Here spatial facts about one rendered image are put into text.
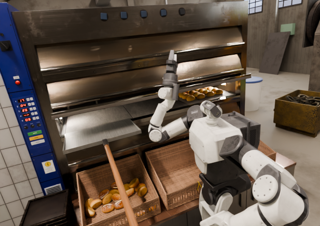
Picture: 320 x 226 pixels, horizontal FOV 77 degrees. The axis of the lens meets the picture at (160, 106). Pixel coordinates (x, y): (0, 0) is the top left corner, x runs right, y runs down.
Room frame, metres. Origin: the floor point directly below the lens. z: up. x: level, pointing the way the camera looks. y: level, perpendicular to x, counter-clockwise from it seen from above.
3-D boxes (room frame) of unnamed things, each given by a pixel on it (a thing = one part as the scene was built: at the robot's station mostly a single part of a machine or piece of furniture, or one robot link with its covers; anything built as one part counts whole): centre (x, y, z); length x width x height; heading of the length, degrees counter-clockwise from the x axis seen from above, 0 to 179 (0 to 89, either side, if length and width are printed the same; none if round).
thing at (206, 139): (0.94, -0.31, 1.27); 0.34 x 0.30 x 0.36; 13
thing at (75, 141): (1.45, 0.48, 1.19); 0.55 x 0.36 x 0.03; 111
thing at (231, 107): (1.76, -0.03, 1.02); 1.79 x 0.11 x 0.19; 110
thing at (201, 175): (0.95, -0.34, 1.00); 0.28 x 0.13 x 0.18; 111
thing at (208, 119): (0.93, -0.25, 1.47); 0.10 x 0.07 x 0.09; 13
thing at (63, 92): (1.76, -0.03, 1.54); 1.79 x 0.11 x 0.19; 110
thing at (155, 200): (1.31, 0.42, 0.72); 0.56 x 0.49 x 0.28; 111
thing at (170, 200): (1.52, -0.15, 0.72); 0.56 x 0.49 x 0.28; 110
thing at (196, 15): (1.79, -0.02, 1.99); 1.80 x 0.08 x 0.21; 110
